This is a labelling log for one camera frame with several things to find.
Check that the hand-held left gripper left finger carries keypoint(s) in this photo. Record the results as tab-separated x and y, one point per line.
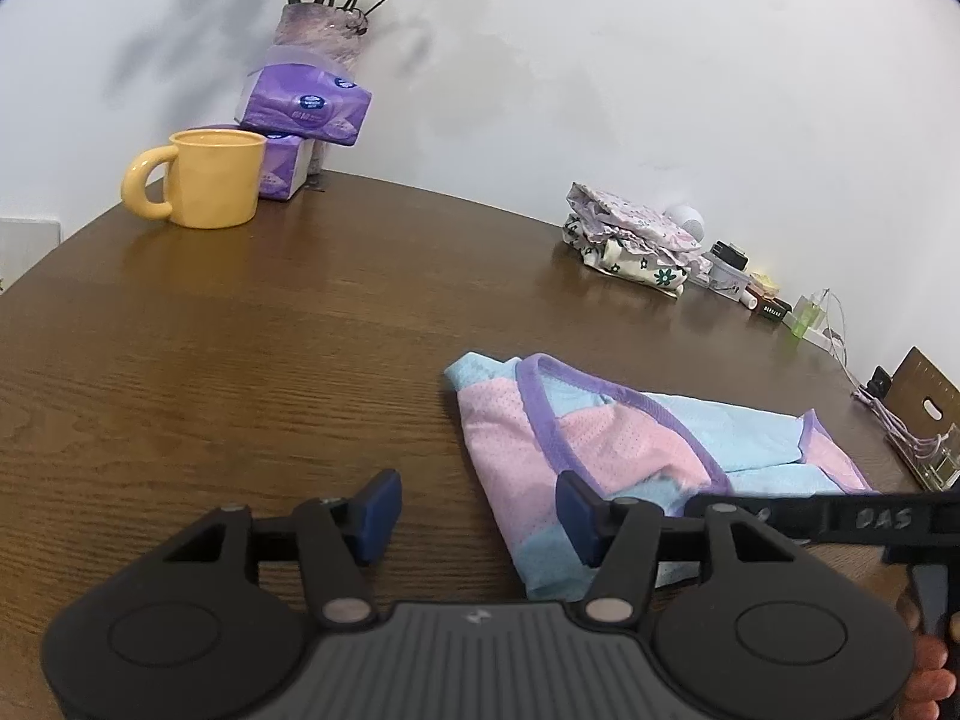
379	514

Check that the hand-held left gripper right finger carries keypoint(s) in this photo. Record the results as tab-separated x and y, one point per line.
577	517

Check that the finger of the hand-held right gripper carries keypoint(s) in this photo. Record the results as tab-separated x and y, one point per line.
795	514

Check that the pink blue mesh vest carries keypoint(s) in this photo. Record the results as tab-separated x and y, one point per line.
600	442

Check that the person's right hand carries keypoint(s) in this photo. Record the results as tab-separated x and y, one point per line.
934	679

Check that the black phone stand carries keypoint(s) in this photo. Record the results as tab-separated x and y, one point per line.
879	382

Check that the brown board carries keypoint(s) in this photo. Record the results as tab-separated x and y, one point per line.
926	382

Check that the white power strip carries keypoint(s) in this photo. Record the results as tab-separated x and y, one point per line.
821	341

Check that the black box with label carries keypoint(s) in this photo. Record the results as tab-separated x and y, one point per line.
775	309

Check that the silver tin box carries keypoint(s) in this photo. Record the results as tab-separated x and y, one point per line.
726	277

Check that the folded cream green-flower cloth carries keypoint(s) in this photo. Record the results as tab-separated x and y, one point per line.
637	266

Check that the black charger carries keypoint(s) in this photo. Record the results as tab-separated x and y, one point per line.
729	255

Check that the folded pink floral cloth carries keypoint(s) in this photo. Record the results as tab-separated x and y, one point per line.
622	210

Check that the white astronaut speaker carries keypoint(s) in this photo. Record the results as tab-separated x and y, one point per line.
690	221

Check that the purple tissue pack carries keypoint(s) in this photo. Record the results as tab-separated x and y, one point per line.
300	101
281	169

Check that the yellow mug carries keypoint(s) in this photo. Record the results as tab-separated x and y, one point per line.
214	180

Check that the white box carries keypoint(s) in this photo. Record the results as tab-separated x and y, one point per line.
26	247

